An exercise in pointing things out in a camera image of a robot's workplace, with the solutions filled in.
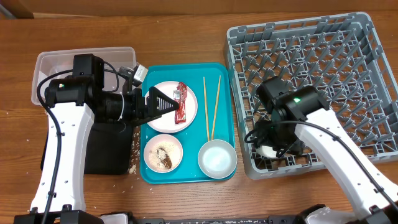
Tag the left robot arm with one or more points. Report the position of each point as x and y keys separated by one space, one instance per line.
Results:
x=73 y=99

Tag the brown food piece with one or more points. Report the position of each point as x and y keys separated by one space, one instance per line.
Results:
x=164 y=158

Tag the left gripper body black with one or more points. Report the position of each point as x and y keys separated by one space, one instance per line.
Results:
x=132 y=111

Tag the small pink bowl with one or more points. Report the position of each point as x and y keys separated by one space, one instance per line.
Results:
x=152 y=142

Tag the large pink plate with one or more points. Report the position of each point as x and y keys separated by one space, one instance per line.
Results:
x=166 y=123

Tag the grey dishwasher rack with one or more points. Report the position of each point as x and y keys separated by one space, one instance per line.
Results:
x=341 y=55

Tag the grey-white bowl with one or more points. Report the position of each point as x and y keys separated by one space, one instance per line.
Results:
x=217 y=159

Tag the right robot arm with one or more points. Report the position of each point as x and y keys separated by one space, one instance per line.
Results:
x=305 y=116

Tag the teal plastic tray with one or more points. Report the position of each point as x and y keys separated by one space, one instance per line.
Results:
x=202 y=79

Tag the pile of rice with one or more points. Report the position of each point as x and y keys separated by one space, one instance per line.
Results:
x=174 y=152

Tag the right wooden chopstick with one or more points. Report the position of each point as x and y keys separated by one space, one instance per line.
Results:
x=216 y=108

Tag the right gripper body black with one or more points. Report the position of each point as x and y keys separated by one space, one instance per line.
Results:
x=270 y=134

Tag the black food waste tray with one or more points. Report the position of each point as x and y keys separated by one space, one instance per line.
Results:
x=109 y=149

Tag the red snack wrapper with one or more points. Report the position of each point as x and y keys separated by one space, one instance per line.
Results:
x=180 y=95

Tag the clear plastic bin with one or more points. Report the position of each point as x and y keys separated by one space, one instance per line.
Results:
x=52 y=62

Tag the white paper cup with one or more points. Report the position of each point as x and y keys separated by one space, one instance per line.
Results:
x=266 y=151

